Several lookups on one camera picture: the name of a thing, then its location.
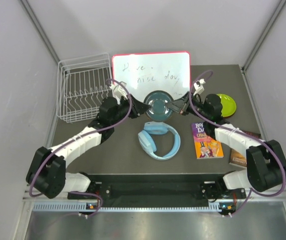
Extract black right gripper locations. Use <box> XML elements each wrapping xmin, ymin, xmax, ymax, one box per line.
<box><xmin>165</xmin><ymin>92</ymin><xmax>209</xmax><ymax>122</ymax></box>

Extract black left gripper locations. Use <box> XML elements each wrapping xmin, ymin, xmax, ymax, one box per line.
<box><xmin>111</xmin><ymin>94</ymin><xmax>152</xmax><ymax>126</ymax></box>

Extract dark green plate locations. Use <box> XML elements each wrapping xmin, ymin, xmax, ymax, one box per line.
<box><xmin>144</xmin><ymin>90</ymin><xmax>173</xmax><ymax>122</ymax></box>

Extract lime green plate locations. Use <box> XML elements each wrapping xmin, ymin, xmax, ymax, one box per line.
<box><xmin>217</xmin><ymin>93</ymin><xmax>237</xmax><ymax>116</ymax></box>

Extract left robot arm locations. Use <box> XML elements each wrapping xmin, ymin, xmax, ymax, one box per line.
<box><xmin>26</xmin><ymin>96</ymin><xmax>150</xmax><ymax>199</ymax></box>

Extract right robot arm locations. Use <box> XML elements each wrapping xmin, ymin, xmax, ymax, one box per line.
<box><xmin>166</xmin><ymin>93</ymin><xmax>286</xmax><ymax>198</ymax></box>

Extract light blue headphones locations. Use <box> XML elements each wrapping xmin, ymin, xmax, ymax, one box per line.
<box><xmin>138</xmin><ymin>121</ymin><xmax>181</xmax><ymax>161</ymax></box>

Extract pink framed whiteboard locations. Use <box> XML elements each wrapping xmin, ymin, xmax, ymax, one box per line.
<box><xmin>112</xmin><ymin>51</ymin><xmax>190</xmax><ymax>102</ymax></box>

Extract purple Roald Dahl book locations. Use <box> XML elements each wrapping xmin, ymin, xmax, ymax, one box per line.
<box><xmin>191</xmin><ymin>122</ymin><xmax>224</xmax><ymax>159</ymax></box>

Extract dark brown book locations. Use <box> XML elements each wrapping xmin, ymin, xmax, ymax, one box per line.
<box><xmin>229</xmin><ymin>130</ymin><xmax>261</xmax><ymax>168</ymax></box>

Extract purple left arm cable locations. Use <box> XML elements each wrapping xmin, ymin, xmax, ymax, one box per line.
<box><xmin>29</xmin><ymin>78</ymin><xmax>133</xmax><ymax>218</ymax></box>

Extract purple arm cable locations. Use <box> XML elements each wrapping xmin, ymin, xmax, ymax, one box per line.
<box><xmin>29</xmin><ymin>78</ymin><xmax>133</xmax><ymax>218</ymax></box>
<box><xmin>184</xmin><ymin>69</ymin><xmax>286</xmax><ymax>218</ymax></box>

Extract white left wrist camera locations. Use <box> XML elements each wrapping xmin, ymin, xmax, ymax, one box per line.
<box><xmin>108</xmin><ymin>79</ymin><xmax>127</xmax><ymax>99</ymax></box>

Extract white wire dish rack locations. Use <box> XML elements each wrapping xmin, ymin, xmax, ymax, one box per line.
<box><xmin>56</xmin><ymin>53</ymin><xmax>112</xmax><ymax>123</ymax></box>

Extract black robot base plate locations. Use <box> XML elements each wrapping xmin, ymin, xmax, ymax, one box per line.
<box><xmin>67</xmin><ymin>172</ymin><xmax>248</xmax><ymax>202</ymax></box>

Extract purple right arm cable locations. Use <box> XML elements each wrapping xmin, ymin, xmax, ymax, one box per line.
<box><xmin>184</xmin><ymin>69</ymin><xmax>286</xmax><ymax>218</ymax></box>

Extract grey slotted cable duct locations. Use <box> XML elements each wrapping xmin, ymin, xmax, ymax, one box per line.
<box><xmin>32</xmin><ymin>201</ymin><xmax>233</xmax><ymax>213</ymax></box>

